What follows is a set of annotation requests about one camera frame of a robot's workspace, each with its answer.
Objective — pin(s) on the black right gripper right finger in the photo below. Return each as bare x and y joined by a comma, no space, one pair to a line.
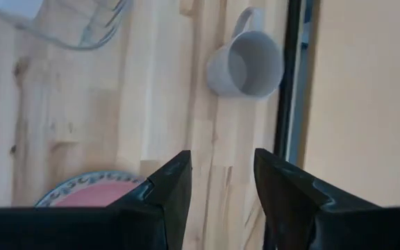
290,201

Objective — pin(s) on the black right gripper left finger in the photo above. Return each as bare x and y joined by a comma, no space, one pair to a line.
170,194

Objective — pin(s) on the black table frame rail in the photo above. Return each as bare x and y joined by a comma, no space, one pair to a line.
287,87

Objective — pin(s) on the white plate with patterned rim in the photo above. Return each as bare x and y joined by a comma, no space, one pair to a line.
82,180

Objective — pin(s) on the light speckled mug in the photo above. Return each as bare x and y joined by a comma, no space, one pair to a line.
252,66

